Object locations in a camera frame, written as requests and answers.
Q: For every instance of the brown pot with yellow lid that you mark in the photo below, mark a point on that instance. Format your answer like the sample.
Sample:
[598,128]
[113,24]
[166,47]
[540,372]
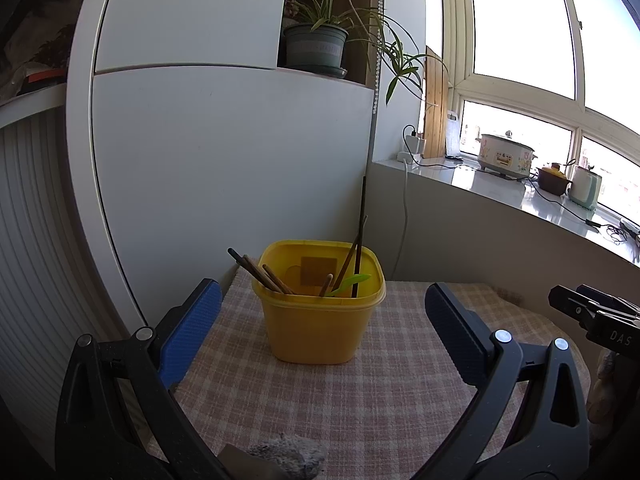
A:
[552,182]

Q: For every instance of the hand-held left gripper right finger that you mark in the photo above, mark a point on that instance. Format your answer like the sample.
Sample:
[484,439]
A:
[450,330]

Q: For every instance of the dark mottled cloth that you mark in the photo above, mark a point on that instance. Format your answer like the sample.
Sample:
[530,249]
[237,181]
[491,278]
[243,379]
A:
[35,35]

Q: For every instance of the potted spider plant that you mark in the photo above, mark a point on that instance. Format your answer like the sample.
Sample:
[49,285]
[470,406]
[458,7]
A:
[315,47]

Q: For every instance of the beige fuzzy cloth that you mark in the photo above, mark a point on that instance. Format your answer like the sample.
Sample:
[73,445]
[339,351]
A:
[602,395]

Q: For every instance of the white window frame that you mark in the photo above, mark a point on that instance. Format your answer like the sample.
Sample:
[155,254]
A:
[525,91]

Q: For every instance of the white charger plug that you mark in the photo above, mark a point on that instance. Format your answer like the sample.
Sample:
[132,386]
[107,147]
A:
[415,142]

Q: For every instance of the green plastic spoon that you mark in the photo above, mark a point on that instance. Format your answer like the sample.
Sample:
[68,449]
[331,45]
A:
[352,280]

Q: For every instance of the white windowsill counter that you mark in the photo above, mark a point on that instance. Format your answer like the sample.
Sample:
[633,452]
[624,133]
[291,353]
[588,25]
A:
[500,190]

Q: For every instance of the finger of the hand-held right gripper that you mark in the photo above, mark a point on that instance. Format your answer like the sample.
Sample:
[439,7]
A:
[570,302]
[615,300]

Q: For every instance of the grey fuzzy cloth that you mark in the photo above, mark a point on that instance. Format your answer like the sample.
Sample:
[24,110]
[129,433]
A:
[295,452]

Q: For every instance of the black power adapter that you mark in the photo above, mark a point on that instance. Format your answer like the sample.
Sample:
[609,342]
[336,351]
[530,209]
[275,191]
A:
[593,222]

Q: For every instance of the pink checked tablecloth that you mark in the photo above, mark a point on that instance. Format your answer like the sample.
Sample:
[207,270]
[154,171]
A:
[380,400]

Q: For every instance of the white cabinet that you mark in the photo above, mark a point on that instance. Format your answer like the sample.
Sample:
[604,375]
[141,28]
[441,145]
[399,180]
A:
[225,160]

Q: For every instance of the white floral slow cooker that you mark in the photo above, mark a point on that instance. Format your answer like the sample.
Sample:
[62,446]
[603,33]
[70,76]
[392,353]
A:
[502,155]

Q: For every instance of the white power strip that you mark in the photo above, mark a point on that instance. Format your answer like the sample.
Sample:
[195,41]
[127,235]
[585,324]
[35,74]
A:
[407,156]

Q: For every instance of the yellow plastic container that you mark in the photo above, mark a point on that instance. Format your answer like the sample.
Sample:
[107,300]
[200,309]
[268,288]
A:
[320,325]

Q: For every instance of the wooden plank board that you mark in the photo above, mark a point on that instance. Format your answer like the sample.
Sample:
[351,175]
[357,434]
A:
[435,110]

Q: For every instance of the white cutting board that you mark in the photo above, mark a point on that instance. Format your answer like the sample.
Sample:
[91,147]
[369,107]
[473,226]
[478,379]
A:
[452,135]

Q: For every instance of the white ribbed panel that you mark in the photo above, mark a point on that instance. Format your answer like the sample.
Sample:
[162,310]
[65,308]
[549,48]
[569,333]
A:
[40,260]

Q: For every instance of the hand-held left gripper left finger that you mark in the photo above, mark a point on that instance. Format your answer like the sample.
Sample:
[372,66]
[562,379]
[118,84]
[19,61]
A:
[192,335]

